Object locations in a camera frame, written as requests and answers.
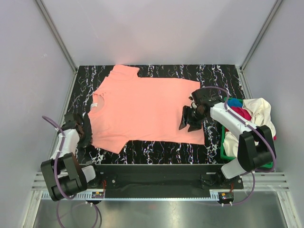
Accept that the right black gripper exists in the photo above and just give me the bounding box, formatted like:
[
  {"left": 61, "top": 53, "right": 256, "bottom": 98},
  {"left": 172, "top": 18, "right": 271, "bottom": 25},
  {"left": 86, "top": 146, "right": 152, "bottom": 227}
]
[{"left": 179, "top": 105, "right": 207, "bottom": 133}]

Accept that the salmon pink t-shirt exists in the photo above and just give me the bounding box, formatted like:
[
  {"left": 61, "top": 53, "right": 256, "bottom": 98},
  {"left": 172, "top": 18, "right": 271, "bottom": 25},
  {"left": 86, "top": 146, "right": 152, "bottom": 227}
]
[{"left": 88, "top": 65, "right": 205, "bottom": 154}]

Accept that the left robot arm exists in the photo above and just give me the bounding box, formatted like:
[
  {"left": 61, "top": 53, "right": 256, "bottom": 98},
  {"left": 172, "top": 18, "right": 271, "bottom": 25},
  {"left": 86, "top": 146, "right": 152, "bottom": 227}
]
[{"left": 40, "top": 113, "right": 103, "bottom": 201}]

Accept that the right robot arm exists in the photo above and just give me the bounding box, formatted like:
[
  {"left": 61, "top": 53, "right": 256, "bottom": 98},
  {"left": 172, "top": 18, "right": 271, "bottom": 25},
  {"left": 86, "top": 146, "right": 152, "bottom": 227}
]
[{"left": 179, "top": 87, "right": 276, "bottom": 188}]

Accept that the green plastic basket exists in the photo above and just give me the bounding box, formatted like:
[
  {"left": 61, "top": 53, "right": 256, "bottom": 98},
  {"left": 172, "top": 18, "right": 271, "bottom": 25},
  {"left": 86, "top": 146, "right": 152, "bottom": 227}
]
[{"left": 220, "top": 98, "right": 276, "bottom": 161}]

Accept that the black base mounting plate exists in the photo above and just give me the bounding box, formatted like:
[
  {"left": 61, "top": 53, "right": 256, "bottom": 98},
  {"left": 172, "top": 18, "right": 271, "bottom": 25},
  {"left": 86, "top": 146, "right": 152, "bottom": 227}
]
[{"left": 96, "top": 164, "right": 244, "bottom": 194}]

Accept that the blue t-shirt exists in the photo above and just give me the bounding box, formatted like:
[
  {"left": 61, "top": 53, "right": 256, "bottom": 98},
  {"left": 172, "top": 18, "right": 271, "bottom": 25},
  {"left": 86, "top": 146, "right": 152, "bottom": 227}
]
[{"left": 227, "top": 98, "right": 243, "bottom": 108}]

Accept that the magenta t-shirt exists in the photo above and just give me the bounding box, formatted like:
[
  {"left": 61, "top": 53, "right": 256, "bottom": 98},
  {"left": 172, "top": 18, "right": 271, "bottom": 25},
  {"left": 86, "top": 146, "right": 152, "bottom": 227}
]
[{"left": 231, "top": 107, "right": 252, "bottom": 121}]

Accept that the left small controller board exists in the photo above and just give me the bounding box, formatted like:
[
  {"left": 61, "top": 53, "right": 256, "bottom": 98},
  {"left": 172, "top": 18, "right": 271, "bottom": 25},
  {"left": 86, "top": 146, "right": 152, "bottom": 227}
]
[{"left": 92, "top": 191, "right": 105, "bottom": 199}]

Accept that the small controller board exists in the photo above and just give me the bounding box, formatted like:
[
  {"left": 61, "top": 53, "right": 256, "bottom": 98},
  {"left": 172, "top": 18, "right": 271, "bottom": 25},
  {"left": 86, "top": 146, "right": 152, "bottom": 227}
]
[
  {"left": 92, "top": 191, "right": 105, "bottom": 199},
  {"left": 219, "top": 192, "right": 234, "bottom": 201}
]

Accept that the cream white t-shirt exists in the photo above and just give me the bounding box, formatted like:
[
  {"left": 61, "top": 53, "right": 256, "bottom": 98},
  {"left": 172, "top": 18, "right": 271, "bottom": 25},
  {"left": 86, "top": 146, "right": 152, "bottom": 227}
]
[{"left": 243, "top": 98, "right": 276, "bottom": 140}]

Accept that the right small controller board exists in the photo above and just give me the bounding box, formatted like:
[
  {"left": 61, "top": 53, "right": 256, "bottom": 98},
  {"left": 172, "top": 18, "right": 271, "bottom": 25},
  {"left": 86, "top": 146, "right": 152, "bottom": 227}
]
[{"left": 219, "top": 192, "right": 234, "bottom": 201}]

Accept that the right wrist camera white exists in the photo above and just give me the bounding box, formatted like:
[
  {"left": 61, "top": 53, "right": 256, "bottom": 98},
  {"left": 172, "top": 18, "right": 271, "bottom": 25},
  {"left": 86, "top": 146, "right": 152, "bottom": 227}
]
[{"left": 189, "top": 95, "right": 197, "bottom": 109}]

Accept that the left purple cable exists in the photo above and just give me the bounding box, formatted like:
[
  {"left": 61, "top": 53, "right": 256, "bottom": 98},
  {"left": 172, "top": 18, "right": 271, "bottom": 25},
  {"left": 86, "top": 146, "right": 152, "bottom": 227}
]
[{"left": 41, "top": 115, "right": 103, "bottom": 228}]

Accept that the slotted cable duct rail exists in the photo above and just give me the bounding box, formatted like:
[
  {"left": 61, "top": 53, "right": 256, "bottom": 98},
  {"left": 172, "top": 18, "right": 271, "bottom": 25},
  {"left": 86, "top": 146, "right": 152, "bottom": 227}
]
[{"left": 41, "top": 190, "right": 223, "bottom": 201}]

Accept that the right aluminium frame post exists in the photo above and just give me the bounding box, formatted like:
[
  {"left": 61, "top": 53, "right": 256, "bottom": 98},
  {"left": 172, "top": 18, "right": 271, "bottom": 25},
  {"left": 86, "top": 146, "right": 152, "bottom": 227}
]
[{"left": 239, "top": 0, "right": 284, "bottom": 72}]

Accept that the aluminium frame post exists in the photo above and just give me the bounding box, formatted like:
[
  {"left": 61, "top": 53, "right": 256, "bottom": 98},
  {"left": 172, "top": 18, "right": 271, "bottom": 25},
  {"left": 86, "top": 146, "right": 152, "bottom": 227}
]
[
  {"left": 34, "top": 0, "right": 78, "bottom": 74},
  {"left": 239, "top": 0, "right": 284, "bottom": 72}
]

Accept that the left aluminium frame post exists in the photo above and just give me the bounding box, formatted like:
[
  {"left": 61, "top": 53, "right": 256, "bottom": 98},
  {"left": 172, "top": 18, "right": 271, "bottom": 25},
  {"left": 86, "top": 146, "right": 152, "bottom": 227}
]
[{"left": 34, "top": 0, "right": 78, "bottom": 74}]

